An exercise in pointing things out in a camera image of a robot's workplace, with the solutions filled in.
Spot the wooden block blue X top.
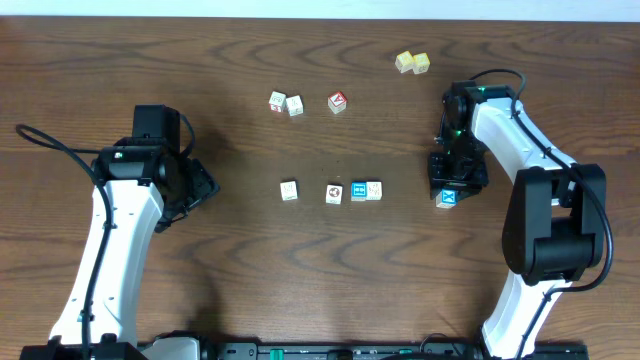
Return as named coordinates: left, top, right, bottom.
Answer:
left=435, top=189, right=458, bottom=209

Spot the wooden block number 8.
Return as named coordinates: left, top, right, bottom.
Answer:
left=366, top=181, right=383, bottom=201

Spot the plain wooden block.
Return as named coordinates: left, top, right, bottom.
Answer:
left=280, top=181, right=298, bottom=201

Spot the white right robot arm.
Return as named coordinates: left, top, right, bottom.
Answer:
left=428, top=80, right=613, bottom=359

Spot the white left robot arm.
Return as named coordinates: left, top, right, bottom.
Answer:
left=20, top=145, right=219, bottom=359

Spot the yellow wooden block right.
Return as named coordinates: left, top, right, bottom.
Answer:
left=412, top=53, right=431, bottom=75

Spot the wooden block red number 3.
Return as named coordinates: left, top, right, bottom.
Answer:
left=268, top=91, right=287, bottom=113

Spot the wooden block blue letter side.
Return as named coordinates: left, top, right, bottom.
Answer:
left=286, top=95, right=304, bottom=116

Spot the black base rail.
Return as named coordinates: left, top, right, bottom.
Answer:
left=139, top=341, right=589, bottom=360

